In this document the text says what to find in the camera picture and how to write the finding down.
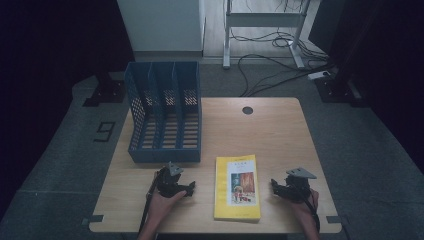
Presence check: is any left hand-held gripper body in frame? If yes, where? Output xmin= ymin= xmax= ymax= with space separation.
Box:
xmin=155 ymin=161 xmax=190 ymax=198

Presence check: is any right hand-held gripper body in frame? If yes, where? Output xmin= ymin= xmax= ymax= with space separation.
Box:
xmin=281 ymin=166 xmax=318 ymax=204

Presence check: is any yellow book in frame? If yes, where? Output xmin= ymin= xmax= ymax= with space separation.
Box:
xmin=213 ymin=154 xmax=262 ymax=224

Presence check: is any blue plastic file rack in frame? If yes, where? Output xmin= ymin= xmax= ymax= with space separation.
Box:
xmin=123 ymin=60 xmax=202 ymax=164

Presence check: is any person's right hand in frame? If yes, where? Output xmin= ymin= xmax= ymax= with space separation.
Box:
xmin=291 ymin=188 xmax=320 ymax=219

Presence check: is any person's left hand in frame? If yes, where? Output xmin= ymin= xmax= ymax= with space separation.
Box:
xmin=147 ymin=189 xmax=188 ymax=222

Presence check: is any grey tape piece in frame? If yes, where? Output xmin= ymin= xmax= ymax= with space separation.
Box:
xmin=325 ymin=215 xmax=350 ymax=225
xmin=81 ymin=214 xmax=105 ymax=227

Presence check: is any black stand base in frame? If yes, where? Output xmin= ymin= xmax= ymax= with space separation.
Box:
xmin=82 ymin=71 xmax=127 ymax=108
xmin=314 ymin=74 xmax=368 ymax=108

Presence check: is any white power strip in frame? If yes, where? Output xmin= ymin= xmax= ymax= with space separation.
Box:
xmin=307 ymin=70 xmax=332 ymax=81

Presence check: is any dark curtain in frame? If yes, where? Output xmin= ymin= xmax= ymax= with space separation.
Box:
xmin=0 ymin=0 xmax=135 ymax=218
xmin=309 ymin=0 xmax=424 ymax=176

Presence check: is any white cabinet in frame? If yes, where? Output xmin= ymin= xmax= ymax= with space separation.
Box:
xmin=116 ymin=0 xmax=206 ymax=58

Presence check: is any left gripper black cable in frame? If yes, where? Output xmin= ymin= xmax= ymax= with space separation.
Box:
xmin=138 ymin=171 xmax=159 ymax=236

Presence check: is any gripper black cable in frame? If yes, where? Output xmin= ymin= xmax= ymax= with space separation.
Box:
xmin=138 ymin=171 xmax=159 ymax=236
xmin=301 ymin=189 xmax=322 ymax=233

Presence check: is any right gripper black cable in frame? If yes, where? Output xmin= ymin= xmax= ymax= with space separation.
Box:
xmin=301 ymin=189 xmax=322 ymax=233

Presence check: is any long black floor cable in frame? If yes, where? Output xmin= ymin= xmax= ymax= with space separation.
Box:
xmin=237 ymin=53 xmax=335 ymax=98

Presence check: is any tangle of black floor cables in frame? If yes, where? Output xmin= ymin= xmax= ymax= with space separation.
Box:
xmin=229 ymin=29 xmax=329 ymax=62

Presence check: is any white metal desk frame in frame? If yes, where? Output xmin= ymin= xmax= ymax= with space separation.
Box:
xmin=222 ymin=0 xmax=313 ymax=70

